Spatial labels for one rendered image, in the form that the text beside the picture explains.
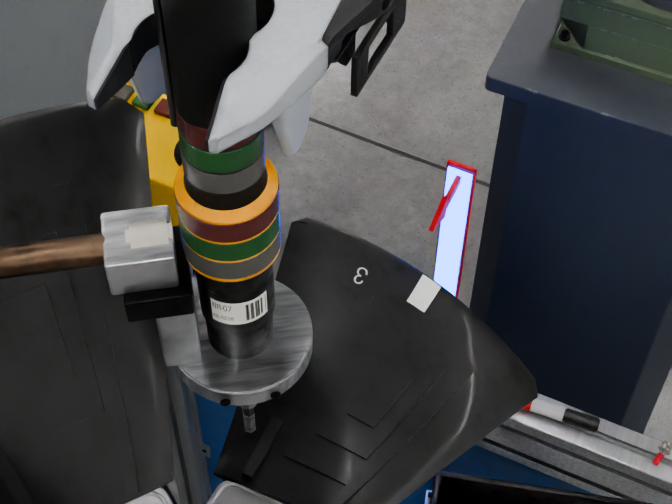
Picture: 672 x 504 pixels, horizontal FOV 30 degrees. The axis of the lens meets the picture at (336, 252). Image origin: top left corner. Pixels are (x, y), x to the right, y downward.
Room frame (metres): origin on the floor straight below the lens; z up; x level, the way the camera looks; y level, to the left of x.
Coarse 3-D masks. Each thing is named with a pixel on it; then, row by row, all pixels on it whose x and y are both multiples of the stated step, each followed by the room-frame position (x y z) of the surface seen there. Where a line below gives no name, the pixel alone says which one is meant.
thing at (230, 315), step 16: (272, 272) 0.33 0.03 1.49; (208, 288) 0.32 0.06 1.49; (224, 288) 0.31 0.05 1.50; (240, 288) 0.31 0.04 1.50; (256, 288) 0.32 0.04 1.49; (272, 288) 0.33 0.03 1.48; (208, 304) 0.32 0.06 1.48; (224, 304) 0.31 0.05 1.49; (240, 304) 0.31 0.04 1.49; (256, 304) 0.32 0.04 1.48; (272, 304) 0.33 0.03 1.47; (208, 320) 0.32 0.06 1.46; (224, 320) 0.31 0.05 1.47; (240, 320) 0.31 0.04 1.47; (256, 320) 0.32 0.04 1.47; (272, 320) 0.33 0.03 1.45; (208, 336) 0.33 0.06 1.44; (224, 336) 0.32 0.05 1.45; (240, 336) 0.32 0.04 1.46; (256, 336) 0.32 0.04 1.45; (272, 336) 0.33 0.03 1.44; (224, 352) 0.32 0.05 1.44; (240, 352) 0.32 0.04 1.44; (256, 352) 0.32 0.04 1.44
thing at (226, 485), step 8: (216, 488) 0.37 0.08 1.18; (224, 488) 0.37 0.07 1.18; (232, 488) 0.37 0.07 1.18; (240, 488) 0.37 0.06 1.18; (248, 488) 0.37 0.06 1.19; (216, 496) 0.36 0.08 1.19; (224, 496) 0.36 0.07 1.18; (232, 496) 0.36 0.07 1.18; (240, 496) 0.36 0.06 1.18; (248, 496) 0.36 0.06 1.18; (256, 496) 0.36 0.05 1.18; (264, 496) 0.36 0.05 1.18
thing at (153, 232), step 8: (136, 224) 0.33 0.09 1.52; (144, 224) 0.33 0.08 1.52; (152, 224) 0.33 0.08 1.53; (160, 224) 0.33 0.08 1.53; (168, 224) 0.33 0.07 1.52; (128, 232) 0.32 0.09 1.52; (136, 232) 0.32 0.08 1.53; (144, 232) 0.32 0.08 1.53; (152, 232) 0.32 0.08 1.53; (160, 232) 0.32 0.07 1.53; (168, 232) 0.32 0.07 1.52; (128, 240) 0.32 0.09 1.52; (136, 240) 0.32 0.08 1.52; (144, 240) 0.32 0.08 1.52; (152, 240) 0.32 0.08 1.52; (160, 240) 0.32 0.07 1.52; (168, 240) 0.32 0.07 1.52
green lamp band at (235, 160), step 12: (180, 144) 0.32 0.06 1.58; (252, 144) 0.32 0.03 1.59; (192, 156) 0.32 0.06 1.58; (204, 156) 0.32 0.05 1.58; (216, 156) 0.31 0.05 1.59; (228, 156) 0.31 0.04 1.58; (240, 156) 0.32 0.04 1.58; (252, 156) 0.32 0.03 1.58; (204, 168) 0.32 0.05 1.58; (216, 168) 0.31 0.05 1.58; (228, 168) 0.31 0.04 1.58; (240, 168) 0.32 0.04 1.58
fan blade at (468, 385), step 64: (320, 256) 0.56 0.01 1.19; (384, 256) 0.57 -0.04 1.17; (320, 320) 0.51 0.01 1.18; (384, 320) 0.51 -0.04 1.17; (448, 320) 0.52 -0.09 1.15; (320, 384) 0.45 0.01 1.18; (384, 384) 0.46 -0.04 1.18; (448, 384) 0.47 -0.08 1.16; (512, 384) 0.48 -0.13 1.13; (256, 448) 0.40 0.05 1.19; (320, 448) 0.40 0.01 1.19; (384, 448) 0.40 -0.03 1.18; (448, 448) 0.41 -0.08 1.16
